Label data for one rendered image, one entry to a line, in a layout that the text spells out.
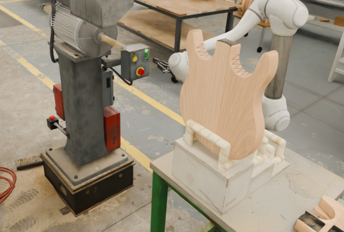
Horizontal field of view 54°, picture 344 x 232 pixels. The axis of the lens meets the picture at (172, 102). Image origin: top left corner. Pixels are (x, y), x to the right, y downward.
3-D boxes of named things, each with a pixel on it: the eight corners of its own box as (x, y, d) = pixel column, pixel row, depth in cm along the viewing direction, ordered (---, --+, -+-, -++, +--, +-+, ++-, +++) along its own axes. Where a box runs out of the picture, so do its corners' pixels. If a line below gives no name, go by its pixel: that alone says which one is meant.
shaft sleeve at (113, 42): (106, 38, 183) (102, 41, 182) (104, 33, 181) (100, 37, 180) (126, 47, 172) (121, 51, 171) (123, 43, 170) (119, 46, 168)
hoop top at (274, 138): (244, 127, 154) (246, 121, 152) (249, 125, 156) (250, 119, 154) (282, 148, 141) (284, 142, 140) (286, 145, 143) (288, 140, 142)
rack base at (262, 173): (196, 161, 145) (198, 144, 140) (220, 147, 155) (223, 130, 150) (247, 197, 127) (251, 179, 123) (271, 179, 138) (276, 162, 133)
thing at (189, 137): (182, 144, 126) (184, 123, 121) (188, 141, 128) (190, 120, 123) (188, 148, 124) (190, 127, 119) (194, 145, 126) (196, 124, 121)
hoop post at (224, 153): (215, 167, 115) (218, 145, 111) (221, 164, 117) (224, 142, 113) (222, 172, 113) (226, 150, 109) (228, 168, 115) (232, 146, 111)
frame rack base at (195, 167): (170, 175, 136) (173, 141, 127) (196, 161, 145) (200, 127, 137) (221, 216, 119) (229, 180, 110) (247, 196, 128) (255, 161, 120)
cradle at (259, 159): (242, 168, 128) (244, 161, 126) (260, 156, 135) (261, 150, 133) (250, 172, 126) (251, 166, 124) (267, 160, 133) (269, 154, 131)
